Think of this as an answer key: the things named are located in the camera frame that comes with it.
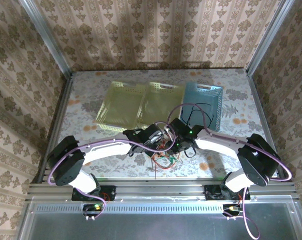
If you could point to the pale yellow plastic basket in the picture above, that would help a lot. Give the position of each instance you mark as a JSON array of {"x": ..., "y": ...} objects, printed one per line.
[
  {"x": 118, "y": 107},
  {"x": 160, "y": 105}
]

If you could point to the light blue plastic basket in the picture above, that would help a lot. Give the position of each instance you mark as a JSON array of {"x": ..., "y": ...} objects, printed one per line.
[{"x": 203, "y": 97}]

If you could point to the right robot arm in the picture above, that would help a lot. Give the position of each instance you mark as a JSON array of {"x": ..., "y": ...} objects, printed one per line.
[{"x": 221, "y": 147}]

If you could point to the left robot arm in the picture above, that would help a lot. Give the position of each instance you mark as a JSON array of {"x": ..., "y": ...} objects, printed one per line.
[{"x": 105, "y": 152}]

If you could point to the grey metal tray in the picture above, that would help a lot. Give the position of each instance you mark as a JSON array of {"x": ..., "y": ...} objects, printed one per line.
[{"x": 153, "y": 227}]

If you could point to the small control board with lights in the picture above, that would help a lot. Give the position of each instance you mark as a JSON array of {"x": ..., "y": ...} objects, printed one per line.
[
  {"x": 93, "y": 208},
  {"x": 233, "y": 209}
]

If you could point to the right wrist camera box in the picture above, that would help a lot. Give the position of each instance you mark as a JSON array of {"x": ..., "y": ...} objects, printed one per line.
[{"x": 169, "y": 133}]

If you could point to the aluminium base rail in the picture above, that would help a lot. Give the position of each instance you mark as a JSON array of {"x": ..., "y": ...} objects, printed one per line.
[{"x": 160, "y": 190}]

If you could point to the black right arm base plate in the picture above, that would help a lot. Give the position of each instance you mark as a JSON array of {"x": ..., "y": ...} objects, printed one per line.
[{"x": 210, "y": 192}]

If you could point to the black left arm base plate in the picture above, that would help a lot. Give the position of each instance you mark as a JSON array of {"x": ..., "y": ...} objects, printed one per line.
[{"x": 110, "y": 192}]

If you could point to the aluminium upright post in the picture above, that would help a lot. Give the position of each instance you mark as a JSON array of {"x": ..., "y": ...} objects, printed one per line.
[
  {"x": 269, "y": 37},
  {"x": 46, "y": 37}
]

